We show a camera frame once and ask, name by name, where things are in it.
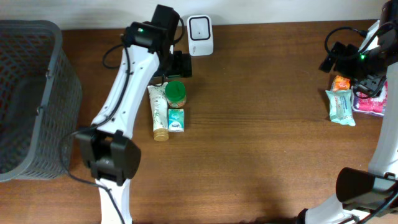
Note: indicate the orange tissue pack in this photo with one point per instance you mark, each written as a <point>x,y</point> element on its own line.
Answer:
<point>340,83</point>

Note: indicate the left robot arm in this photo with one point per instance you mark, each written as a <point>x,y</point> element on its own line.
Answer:
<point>106,146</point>

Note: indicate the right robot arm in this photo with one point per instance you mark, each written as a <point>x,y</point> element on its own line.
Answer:
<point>363,195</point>

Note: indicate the green lid glass jar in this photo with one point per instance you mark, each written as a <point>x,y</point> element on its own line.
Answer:
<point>176,94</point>

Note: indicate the grey plastic basket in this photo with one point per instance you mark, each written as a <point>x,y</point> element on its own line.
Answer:
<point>40,101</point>

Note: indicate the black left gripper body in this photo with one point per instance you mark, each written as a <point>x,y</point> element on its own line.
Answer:
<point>176,65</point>

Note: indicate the mint green wipes pack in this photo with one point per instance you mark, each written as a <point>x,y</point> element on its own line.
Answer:
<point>340,107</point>

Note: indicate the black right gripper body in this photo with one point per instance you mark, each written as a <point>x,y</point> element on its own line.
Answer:
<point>368,84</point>

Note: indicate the red purple pad package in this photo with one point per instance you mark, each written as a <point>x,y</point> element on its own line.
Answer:
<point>373,106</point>

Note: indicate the teal tissue pack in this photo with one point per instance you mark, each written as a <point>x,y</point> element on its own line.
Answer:
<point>176,120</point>

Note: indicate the white Pantene tube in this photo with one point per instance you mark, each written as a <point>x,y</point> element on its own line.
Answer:
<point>159,108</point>

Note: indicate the white barcode scanner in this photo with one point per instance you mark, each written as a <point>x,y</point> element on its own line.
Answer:
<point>200,35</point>

